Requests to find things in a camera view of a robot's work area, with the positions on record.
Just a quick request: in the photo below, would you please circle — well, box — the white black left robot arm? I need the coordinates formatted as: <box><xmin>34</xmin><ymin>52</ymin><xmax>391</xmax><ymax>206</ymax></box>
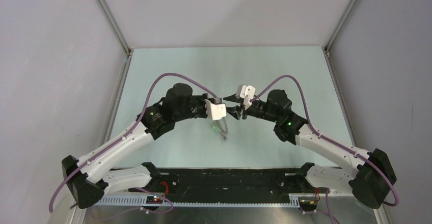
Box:
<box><xmin>61</xmin><ymin>83</ymin><xmax>220</xmax><ymax>209</ymax></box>

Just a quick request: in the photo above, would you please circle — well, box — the right aluminium frame post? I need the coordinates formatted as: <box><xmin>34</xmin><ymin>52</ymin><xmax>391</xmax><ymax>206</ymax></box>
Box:
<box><xmin>323</xmin><ymin>0</ymin><xmax>361</xmax><ymax>57</ymax></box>

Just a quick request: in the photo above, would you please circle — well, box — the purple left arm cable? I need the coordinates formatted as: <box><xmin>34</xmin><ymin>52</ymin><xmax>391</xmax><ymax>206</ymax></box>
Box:
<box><xmin>48</xmin><ymin>73</ymin><xmax>220</xmax><ymax>214</ymax></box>

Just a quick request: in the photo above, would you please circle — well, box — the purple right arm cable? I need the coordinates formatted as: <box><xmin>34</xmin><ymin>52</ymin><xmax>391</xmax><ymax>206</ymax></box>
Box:
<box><xmin>250</xmin><ymin>75</ymin><xmax>400</xmax><ymax>207</ymax></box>

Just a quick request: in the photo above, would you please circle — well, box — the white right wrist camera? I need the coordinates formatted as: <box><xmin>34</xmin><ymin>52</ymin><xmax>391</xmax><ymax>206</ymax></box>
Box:
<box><xmin>235</xmin><ymin>85</ymin><xmax>256</xmax><ymax>109</ymax></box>

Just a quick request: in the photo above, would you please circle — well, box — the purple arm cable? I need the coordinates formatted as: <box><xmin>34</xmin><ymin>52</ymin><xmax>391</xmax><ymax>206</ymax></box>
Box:
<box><xmin>48</xmin><ymin>73</ymin><xmax>220</xmax><ymax>214</ymax></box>
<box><xmin>250</xmin><ymin>75</ymin><xmax>400</xmax><ymax>207</ymax></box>

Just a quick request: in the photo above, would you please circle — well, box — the aluminium frame post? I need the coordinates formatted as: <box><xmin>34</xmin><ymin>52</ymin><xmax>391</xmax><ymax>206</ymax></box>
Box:
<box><xmin>95</xmin><ymin>0</ymin><xmax>131</xmax><ymax>57</ymax></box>
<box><xmin>323</xmin><ymin>0</ymin><xmax>361</xmax><ymax>57</ymax></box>

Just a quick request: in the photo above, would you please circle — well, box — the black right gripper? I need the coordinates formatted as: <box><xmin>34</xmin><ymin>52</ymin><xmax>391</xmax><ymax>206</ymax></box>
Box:
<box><xmin>223</xmin><ymin>93</ymin><xmax>279</xmax><ymax>124</ymax></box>

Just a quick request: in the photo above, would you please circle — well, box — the grey slotted cable duct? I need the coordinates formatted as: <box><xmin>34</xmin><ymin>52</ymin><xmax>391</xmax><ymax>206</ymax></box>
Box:
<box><xmin>95</xmin><ymin>194</ymin><xmax>300</xmax><ymax>208</ymax></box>

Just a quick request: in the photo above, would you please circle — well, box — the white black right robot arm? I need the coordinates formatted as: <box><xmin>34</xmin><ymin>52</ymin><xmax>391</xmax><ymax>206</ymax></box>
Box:
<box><xmin>224</xmin><ymin>89</ymin><xmax>397</xmax><ymax>209</ymax></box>

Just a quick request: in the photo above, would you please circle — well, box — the left aluminium frame post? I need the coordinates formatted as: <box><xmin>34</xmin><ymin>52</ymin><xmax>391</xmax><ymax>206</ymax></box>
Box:
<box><xmin>95</xmin><ymin>0</ymin><xmax>131</xmax><ymax>57</ymax></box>

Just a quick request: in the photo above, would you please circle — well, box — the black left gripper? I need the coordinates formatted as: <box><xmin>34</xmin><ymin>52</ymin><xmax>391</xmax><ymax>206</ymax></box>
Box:
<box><xmin>174</xmin><ymin>93</ymin><xmax>213</xmax><ymax>122</ymax></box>

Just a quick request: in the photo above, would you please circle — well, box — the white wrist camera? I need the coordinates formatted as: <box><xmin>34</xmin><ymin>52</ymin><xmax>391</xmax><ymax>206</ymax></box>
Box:
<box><xmin>204</xmin><ymin>99</ymin><xmax>227</xmax><ymax>121</ymax></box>
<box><xmin>235</xmin><ymin>85</ymin><xmax>256</xmax><ymax>109</ymax></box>

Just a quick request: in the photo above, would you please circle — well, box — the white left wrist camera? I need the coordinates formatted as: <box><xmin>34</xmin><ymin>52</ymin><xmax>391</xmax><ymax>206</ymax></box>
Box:
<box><xmin>204</xmin><ymin>99</ymin><xmax>227</xmax><ymax>121</ymax></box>

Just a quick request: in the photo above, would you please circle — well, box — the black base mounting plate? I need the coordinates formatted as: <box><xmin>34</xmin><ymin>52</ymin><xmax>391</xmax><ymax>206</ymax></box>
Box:
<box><xmin>143</xmin><ymin>168</ymin><xmax>326</xmax><ymax>203</ymax></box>

